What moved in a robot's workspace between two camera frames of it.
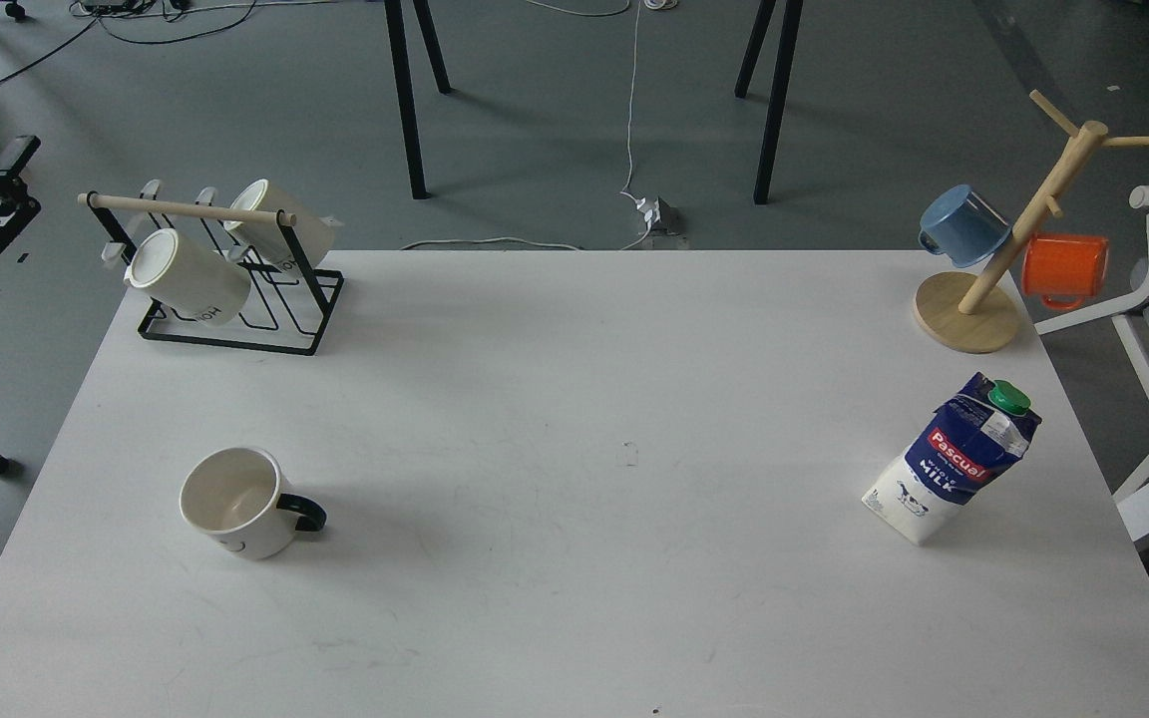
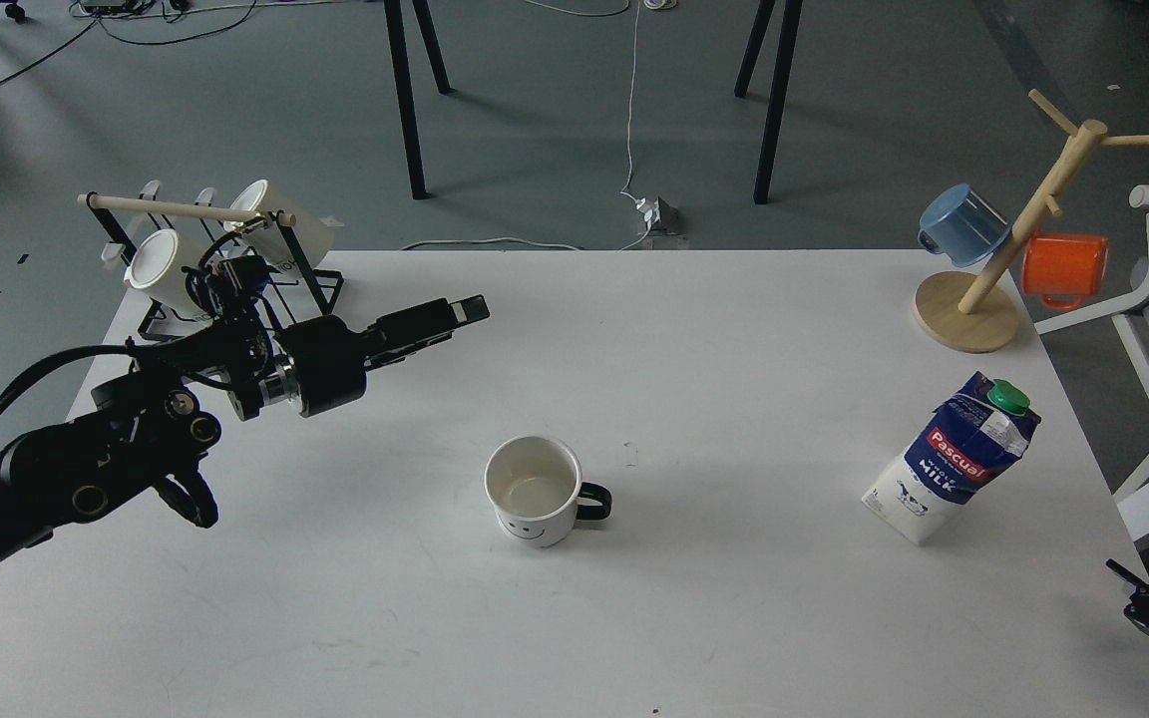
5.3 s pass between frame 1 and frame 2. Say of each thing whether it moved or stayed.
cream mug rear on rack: stayed
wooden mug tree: stayed
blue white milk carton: stayed
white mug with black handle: moved
